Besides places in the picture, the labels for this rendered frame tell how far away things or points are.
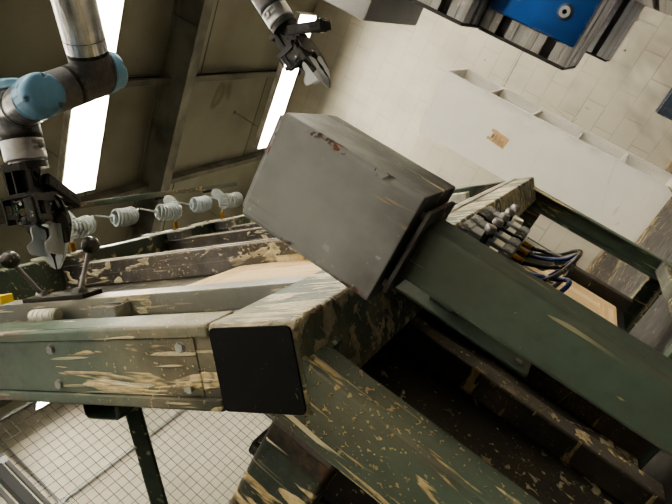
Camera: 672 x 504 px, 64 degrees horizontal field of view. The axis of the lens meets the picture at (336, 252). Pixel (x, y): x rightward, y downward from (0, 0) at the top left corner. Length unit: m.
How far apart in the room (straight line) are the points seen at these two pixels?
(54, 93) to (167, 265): 0.61
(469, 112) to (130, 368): 4.45
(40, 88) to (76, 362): 0.49
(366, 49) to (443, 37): 0.95
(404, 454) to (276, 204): 0.28
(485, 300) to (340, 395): 0.18
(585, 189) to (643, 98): 1.56
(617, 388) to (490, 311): 0.12
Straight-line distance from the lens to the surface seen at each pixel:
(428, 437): 0.60
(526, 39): 0.56
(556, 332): 0.53
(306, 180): 0.54
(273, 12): 1.54
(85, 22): 1.12
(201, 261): 1.45
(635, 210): 4.91
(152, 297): 1.06
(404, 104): 6.70
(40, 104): 1.08
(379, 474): 0.61
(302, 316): 0.60
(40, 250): 1.21
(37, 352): 0.91
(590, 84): 6.20
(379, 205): 0.51
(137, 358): 0.75
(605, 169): 4.85
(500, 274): 0.52
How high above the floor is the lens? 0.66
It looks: 16 degrees up
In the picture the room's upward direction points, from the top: 56 degrees counter-clockwise
